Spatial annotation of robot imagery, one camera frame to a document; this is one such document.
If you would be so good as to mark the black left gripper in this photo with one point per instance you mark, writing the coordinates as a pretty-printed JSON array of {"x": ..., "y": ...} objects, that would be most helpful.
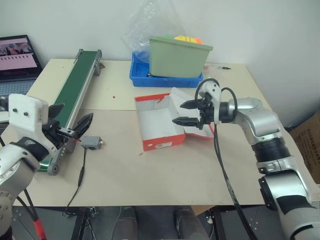
[{"x": 53, "y": 133}]

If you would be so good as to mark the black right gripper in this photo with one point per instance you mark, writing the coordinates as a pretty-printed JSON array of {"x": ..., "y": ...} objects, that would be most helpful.
[{"x": 207, "y": 112}]

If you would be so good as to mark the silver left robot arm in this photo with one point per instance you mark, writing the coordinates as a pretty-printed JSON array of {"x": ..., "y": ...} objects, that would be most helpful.
[{"x": 11, "y": 160}]

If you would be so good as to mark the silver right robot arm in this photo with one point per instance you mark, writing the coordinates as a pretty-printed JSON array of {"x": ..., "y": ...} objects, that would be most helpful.
[{"x": 262, "y": 120}]

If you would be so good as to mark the red white cardboard box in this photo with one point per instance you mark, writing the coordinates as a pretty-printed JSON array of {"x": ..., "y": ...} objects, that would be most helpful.
[{"x": 160, "y": 122}]

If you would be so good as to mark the green conveyor belt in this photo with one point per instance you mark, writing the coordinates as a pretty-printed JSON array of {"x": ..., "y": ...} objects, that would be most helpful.
[{"x": 72, "y": 85}]

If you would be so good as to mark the grey sensor box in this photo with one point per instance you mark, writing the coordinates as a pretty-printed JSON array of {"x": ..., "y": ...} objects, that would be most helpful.
[{"x": 91, "y": 143}]

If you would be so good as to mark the green plastic bin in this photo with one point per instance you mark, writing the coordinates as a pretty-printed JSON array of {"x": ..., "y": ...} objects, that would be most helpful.
[{"x": 175, "y": 58}]

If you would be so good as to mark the blue plastic bin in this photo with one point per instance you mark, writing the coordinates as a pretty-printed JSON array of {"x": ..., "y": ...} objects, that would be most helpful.
[{"x": 140, "y": 77}]

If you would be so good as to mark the yellow and orange toy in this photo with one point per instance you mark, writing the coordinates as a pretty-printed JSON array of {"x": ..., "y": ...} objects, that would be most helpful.
[{"x": 186, "y": 38}]

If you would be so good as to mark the open laptop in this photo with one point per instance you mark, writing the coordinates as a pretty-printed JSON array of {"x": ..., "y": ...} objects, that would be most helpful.
[{"x": 17, "y": 57}]

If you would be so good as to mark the clear plastic bag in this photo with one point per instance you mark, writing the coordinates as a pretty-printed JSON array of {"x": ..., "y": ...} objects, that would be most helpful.
[{"x": 147, "y": 25}]

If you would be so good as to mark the black table leg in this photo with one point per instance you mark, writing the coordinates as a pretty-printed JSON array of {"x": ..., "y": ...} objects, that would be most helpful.
[
  {"x": 81, "y": 223},
  {"x": 216, "y": 222}
]

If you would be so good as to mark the dark rounded shape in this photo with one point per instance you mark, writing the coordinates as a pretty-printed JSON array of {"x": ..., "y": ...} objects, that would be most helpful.
[{"x": 190, "y": 223}]

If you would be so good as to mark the brown cardboard carton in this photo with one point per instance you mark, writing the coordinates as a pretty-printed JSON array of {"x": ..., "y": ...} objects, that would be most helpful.
[{"x": 308, "y": 140}]

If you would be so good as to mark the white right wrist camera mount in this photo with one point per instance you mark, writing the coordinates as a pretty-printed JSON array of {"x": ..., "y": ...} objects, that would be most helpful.
[{"x": 213, "y": 91}]

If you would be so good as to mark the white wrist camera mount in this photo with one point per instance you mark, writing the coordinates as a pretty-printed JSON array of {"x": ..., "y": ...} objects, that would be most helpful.
[
  {"x": 23, "y": 111},
  {"x": 213, "y": 91}
]

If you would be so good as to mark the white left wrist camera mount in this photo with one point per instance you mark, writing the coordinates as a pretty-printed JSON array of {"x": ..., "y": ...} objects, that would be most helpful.
[{"x": 23, "y": 111}]

